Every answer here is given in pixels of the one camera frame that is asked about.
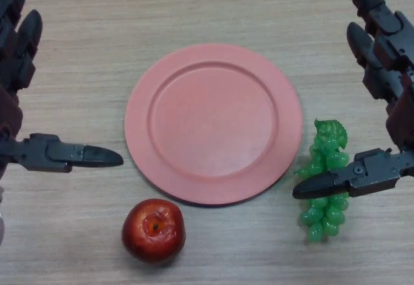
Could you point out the green grape bunch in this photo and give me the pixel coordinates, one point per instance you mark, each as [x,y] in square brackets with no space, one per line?
[323,215]

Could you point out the pink round plate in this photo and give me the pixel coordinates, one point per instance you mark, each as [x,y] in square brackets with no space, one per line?
[213,123]

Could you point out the red apple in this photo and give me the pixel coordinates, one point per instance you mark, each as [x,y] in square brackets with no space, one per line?
[152,233]

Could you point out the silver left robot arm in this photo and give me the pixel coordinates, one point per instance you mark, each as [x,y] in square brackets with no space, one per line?
[1,227]

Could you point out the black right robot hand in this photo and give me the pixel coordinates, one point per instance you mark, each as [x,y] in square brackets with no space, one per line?
[375,172]

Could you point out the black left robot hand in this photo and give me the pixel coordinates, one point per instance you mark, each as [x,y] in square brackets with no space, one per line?
[39,152]

